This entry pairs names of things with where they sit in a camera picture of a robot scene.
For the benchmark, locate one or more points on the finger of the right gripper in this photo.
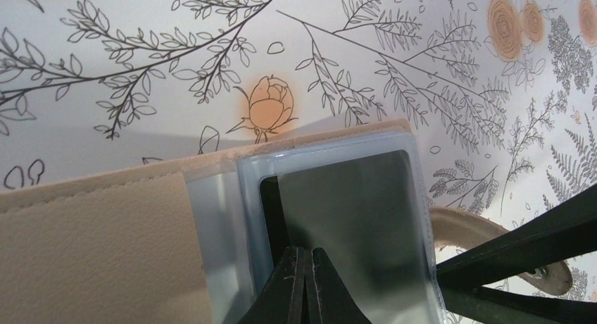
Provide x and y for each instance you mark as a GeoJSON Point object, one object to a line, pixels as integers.
{"type": "Point", "coordinates": [494, 306]}

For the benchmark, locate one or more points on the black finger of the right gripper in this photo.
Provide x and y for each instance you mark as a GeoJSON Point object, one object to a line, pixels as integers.
{"type": "Point", "coordinates": [565, 231]}

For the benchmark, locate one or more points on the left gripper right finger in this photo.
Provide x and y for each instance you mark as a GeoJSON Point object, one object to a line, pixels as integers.
{"type": "Point", "coordinates": [327, 299]}

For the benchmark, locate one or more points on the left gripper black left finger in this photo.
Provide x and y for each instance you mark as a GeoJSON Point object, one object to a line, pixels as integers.
{"type": "Point", "coordinates": [281, 299]}

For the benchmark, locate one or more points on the black vip card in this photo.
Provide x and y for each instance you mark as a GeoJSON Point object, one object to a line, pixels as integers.
{"type": "Point", "coordinates": [362, 212]}

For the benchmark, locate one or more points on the beige leather card holder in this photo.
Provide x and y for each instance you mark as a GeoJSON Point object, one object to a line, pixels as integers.
{"type": "Point", "coordinates": [185, 241]}

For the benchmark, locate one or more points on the floral table mat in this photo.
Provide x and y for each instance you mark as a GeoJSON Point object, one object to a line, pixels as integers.
{"type": "Point", "coordinates": [500, 95]}

